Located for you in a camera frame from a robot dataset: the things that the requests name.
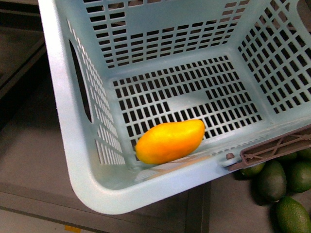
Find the yellow mango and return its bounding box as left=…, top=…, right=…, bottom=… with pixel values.
left=135, top=119, right=205, bottom=165

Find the light blue plastic basket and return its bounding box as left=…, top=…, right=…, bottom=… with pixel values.
left=38, top=0, right=311, bottom=215

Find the brown basket handle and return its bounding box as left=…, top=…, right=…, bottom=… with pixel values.
left=228, top=125, right=311, bottom=171

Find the green avocado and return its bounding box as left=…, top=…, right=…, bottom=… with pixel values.
left=277, top=148, right=311, bottom=162
left=240, top=163, right=265, bottom=178
left=276, top=197, right=311, bottom=233
left=256, top=160, right=287, bottom=202
left=286, top=161, right=311, bottom=193

